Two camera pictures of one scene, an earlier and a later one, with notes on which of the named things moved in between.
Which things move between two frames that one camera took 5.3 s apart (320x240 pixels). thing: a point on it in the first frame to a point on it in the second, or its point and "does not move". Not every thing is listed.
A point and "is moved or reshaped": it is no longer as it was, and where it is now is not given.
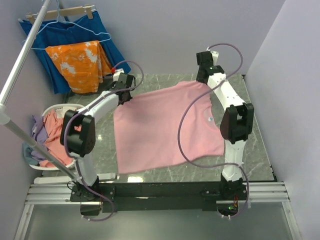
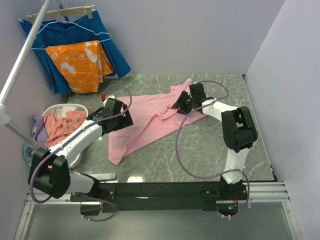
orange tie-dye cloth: x=83 y=65 does not move
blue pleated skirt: x=79 y=30 does not move
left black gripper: x=130 y=97 to x=126 y=121
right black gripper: x=199 y=80 to x=180 y=103
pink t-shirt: x=146 y=126 is moved or reshaped
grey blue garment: x=27 y=151 does not move
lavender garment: x=39 y=135 does not move
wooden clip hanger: x=86 y=9 does not move
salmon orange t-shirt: x=52 y=125 does not move
